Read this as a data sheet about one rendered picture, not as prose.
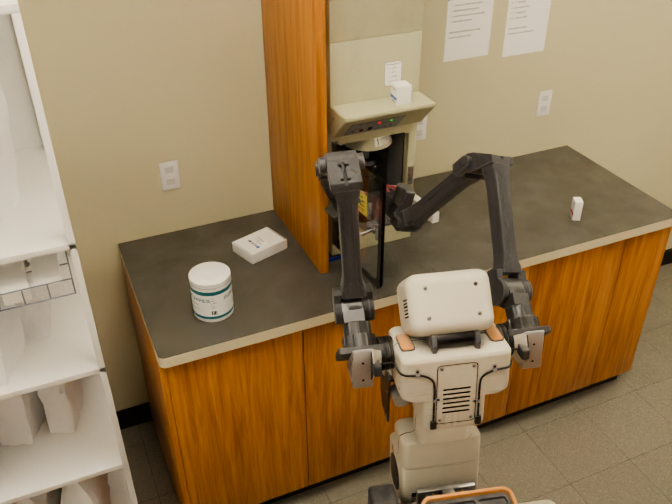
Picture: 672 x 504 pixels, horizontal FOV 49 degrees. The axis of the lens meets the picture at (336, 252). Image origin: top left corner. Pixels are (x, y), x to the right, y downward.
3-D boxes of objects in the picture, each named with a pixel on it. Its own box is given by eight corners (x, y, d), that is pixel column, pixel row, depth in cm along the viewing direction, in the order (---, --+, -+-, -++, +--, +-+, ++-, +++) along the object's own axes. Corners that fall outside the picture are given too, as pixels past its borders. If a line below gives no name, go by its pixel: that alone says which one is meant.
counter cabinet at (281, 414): (153, 422, 323) (119, 252, 273) (537, 306, 391) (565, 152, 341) (192, 546, 272) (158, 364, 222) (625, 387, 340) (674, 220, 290)
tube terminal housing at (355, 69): (305, 223, 282) (298, 21, 240) (380, 205, 293) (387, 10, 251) (331, 256, 263) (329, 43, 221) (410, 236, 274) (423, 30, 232)
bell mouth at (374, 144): (333, 135, 260) (333, 120, 257) (378, 126, 266) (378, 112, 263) (354, 155, 247) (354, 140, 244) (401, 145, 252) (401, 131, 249)
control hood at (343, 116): (330, 135, 237) (329, 106, 232) (417, 119, 248) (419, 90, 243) (344, 149, 229) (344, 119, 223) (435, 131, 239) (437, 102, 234)
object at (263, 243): (232, 251, 266) (231, 241, 264) (267, 235, 275) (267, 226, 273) (252, 265, 259) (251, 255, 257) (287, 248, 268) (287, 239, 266)
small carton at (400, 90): (390, 99, 236) (390, 82, 233) (404, 97, 238) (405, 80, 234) (396, 105, 232) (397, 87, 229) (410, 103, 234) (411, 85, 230)
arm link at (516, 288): (516, 309, 188) (531, 309, 191) (508, 272, 191) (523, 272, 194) (493, 319, 195) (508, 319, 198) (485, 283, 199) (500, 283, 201)
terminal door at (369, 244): (336, 245, 260) (336, 142, 238) (381, 290, 238) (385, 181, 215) (334, 246, 260) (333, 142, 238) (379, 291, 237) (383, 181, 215)
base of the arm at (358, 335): (338, 354, 179) (387, 349, 181) (334, 322, 182) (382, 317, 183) (335, 361, 187) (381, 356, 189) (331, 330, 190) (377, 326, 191)
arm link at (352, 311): (344, 329, 184) (366, 326, 184) (339, 290, 187) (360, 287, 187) (343, 337, 192) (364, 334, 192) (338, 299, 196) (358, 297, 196)
